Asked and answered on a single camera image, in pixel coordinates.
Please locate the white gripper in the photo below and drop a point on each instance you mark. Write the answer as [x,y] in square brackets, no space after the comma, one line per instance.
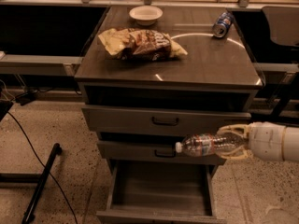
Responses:
[266,140]

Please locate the clear plastic water bottle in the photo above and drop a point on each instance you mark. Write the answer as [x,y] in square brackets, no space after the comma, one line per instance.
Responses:
[200,145]

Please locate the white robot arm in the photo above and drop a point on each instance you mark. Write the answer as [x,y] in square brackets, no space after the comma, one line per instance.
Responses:
[290,144]

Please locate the grey drawer cabinet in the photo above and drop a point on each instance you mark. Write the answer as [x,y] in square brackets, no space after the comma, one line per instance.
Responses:
[215,75]

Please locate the bottom grey drawer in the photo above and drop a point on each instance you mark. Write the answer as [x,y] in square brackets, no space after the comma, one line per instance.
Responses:
[144,192]

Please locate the grey drawer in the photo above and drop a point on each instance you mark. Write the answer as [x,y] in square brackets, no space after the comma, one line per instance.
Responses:
[154,121]
[144,192]
[151,152]

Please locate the middle grey drawer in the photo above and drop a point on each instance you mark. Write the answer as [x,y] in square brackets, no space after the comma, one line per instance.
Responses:
[151,152]

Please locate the top grey drawer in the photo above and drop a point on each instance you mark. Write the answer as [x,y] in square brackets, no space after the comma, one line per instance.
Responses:
[154,121]

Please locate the blue soda can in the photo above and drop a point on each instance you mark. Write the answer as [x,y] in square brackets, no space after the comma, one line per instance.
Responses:
[222,24]

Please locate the brown yellow chip bag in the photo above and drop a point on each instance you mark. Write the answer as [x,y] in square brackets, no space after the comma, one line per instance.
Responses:
[140,44]

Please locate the white bowl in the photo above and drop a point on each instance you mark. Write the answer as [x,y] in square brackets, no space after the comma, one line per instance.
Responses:
[146,15]

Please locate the black power adapter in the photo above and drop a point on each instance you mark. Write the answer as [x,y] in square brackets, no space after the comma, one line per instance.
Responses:
[26,98]

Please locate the black stand leg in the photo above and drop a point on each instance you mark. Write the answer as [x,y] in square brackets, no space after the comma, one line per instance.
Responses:
[29,213]

